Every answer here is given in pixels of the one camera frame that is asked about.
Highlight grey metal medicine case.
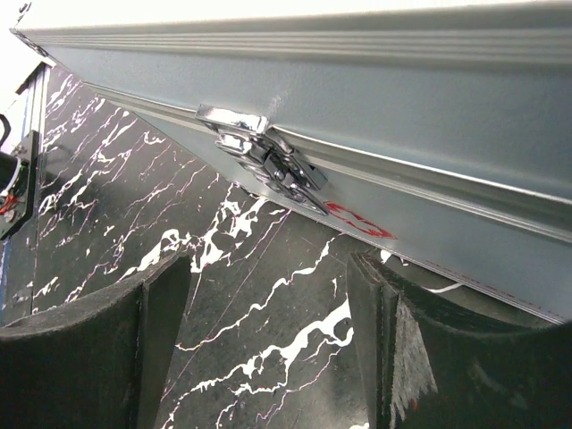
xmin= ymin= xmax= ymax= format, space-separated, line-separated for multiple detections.
xmin=12 ymin=1 xmax=571 ymax=323

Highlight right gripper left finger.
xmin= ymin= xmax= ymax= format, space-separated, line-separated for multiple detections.
xmin=1 ymin=252 xmax=191 ymax=428

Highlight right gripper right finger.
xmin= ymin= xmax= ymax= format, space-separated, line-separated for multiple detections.
xmin=346 ymin=252 xmax=571 ymax=428

